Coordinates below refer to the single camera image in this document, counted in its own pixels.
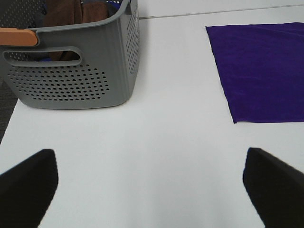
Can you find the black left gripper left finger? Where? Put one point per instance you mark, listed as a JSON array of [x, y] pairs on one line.
[[27, 189]]

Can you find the orange wooden basket handle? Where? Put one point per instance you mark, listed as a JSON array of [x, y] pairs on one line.
[[17, 37]]

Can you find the brown towel in basket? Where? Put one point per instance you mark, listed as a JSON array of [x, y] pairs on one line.
[[76, 13]]

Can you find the purple towel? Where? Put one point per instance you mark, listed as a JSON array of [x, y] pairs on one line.
[[261, 69]]

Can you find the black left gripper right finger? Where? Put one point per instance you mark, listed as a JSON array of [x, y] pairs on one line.
[[275, 189]]

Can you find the grey perforated plastic basket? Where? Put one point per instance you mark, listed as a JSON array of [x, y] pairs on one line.
[[80, 66]]

